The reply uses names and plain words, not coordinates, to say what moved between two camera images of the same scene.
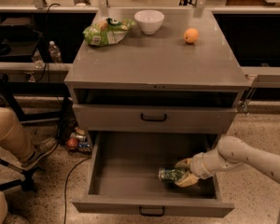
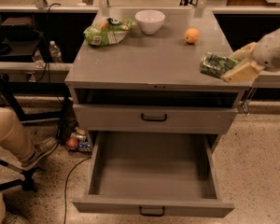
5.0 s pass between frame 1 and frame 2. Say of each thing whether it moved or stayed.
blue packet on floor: stayed
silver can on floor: stayed
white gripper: moved
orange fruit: stayed
